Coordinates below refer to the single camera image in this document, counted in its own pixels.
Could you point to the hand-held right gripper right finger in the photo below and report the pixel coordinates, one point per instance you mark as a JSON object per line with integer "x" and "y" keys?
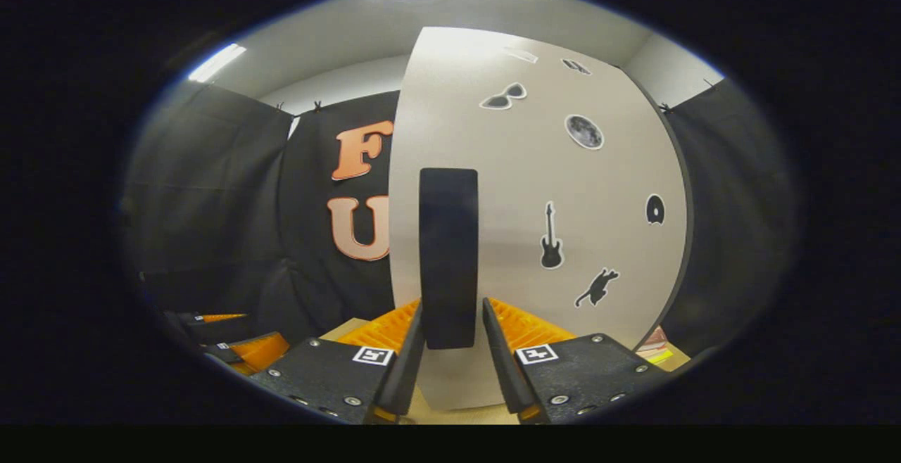
{"x": 503, "y": 371}

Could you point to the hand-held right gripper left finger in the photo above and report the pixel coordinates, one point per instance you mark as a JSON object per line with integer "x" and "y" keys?
{"x": 405, "y": 371}

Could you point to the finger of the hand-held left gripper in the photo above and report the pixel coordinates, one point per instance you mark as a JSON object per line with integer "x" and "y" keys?
{"x": 211, "y": 319}
{"x": 260, "y": 352}

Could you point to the white cabinet door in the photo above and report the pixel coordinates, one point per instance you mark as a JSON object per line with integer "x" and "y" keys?
{"x": 528, "y": 188}

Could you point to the black backdrop cloth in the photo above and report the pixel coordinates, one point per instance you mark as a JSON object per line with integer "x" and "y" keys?
{"x": 211, "y": 188}

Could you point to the pink flat object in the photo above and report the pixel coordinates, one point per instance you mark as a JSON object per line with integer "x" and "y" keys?
{"x": 654, "y": 340}

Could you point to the yellow-green flat object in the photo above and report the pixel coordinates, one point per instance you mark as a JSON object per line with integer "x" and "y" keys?
{"x": 662, "y": 357}

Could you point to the ceiling light panel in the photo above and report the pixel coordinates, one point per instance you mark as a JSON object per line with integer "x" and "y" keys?
{"x": 217, "y": 62}

